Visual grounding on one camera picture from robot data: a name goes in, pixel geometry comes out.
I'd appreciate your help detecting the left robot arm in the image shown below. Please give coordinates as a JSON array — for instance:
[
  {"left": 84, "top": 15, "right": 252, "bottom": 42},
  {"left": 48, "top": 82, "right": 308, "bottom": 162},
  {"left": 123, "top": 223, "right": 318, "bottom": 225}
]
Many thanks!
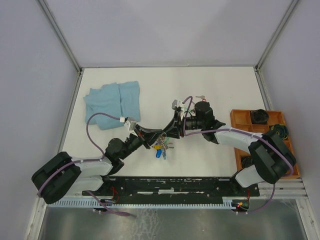
[{"left": 31, "top": 124, "right": 166, "bottom": 204}]

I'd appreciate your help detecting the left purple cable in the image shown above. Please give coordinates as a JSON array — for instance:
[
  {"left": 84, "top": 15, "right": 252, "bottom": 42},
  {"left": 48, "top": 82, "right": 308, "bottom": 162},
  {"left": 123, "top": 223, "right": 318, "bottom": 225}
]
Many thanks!
[{"left": 36, "top": 112, "right": 131, "bottom": 217}]

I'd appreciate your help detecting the light blue folded cloth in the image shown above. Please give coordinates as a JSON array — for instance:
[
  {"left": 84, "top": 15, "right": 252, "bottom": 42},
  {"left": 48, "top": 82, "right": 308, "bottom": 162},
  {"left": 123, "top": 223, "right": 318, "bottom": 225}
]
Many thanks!
[{"left": 83, "top": 81, "right": 141, "bottom": 130}]

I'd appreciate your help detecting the orange compartment tray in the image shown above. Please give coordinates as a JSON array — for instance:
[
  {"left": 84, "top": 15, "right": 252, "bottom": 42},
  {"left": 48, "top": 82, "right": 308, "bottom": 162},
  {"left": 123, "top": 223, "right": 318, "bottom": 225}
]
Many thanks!
[{"left": 229, "top": 109, "right": 301, "bottom": 179}]

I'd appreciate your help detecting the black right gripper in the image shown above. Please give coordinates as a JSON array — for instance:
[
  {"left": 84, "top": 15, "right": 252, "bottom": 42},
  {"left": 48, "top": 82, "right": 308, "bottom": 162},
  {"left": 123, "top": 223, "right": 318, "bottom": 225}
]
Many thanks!
[{"left": 161, "top": 111, "right": 204, "bottom": 140}]

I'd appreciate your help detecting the black coiled cable top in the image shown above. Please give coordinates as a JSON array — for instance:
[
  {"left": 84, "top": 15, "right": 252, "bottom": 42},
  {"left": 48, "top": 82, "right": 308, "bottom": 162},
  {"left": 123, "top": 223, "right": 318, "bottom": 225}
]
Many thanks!
[{"left": 250, "top": 109, "right": 270, "bottom": 125}]

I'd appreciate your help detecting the metal key organizer blue handle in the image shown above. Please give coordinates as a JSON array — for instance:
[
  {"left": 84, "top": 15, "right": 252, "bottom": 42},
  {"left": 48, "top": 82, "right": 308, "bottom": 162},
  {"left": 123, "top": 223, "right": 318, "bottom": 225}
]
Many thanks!
[{"left": 152, "top": 133, "right": 174, "bottom": 160}]

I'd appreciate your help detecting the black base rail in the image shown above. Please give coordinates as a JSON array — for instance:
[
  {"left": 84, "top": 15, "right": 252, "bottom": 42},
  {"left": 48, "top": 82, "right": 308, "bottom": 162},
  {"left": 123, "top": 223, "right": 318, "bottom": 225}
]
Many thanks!
[{"left": 93, "top": 176, "right": 260, "bottom": 200}]

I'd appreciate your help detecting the black green coiled cable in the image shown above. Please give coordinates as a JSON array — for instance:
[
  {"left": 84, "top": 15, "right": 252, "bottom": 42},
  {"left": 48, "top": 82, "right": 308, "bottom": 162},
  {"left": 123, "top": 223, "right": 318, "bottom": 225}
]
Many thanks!
[{"left": 269, "top": 123, "right": 290, "bottom": 140}]

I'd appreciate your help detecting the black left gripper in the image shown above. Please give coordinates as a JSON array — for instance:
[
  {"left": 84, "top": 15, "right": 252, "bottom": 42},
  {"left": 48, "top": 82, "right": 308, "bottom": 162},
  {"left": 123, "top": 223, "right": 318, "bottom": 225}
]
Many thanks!
[{"left": 119, "top": 124, "right": 164, "bottom": 160}]

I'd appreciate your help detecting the white slotted cable duct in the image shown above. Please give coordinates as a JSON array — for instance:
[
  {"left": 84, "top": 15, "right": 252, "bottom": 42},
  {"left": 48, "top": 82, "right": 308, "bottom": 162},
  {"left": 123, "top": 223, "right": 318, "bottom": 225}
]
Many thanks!
[{"left": 49, "top": 197, "right": 235, "bottom": 210}]

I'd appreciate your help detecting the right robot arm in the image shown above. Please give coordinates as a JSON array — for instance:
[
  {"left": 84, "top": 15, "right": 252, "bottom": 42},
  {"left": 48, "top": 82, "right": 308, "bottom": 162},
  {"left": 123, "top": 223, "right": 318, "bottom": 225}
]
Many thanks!
[{"left": 164, "top": 100, "right": 297, "bottom": 196}]

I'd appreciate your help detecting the blue key tag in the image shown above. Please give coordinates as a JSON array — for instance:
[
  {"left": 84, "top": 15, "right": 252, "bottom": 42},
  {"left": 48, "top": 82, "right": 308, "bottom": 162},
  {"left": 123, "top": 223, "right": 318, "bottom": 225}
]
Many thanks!
[{"left": 155, "top": 149, "right": 162, "bottom": 159}]

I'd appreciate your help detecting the black coiled cable bottom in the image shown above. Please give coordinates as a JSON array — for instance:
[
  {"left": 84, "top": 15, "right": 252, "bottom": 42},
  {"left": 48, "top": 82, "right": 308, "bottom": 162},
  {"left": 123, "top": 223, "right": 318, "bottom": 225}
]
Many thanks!
[{"left": 241, "top": 155, "right": 255, "bottom": 169}]

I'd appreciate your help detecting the purple cable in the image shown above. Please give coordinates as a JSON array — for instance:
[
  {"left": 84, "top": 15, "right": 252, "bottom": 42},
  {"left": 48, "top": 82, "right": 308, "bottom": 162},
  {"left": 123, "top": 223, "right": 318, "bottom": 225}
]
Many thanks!
[
  {"left": 36, "top": 112, "right": 131, "bottom": 217},
  {"left": 181, "top": 96, "right": 295, "bottom": 216}
]

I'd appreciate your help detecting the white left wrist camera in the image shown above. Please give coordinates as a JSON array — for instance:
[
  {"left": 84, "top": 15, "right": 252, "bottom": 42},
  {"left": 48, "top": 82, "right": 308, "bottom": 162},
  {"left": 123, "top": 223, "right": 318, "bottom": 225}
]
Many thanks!
[{"left": 119, "top": 116, "right": 137, "bottom": 132}]

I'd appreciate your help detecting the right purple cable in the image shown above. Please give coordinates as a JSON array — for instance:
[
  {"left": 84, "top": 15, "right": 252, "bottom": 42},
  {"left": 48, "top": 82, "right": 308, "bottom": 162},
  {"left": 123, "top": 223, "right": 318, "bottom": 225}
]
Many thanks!
[{"left": 181, "top": 96, "right": 295, "bottom": 216}]

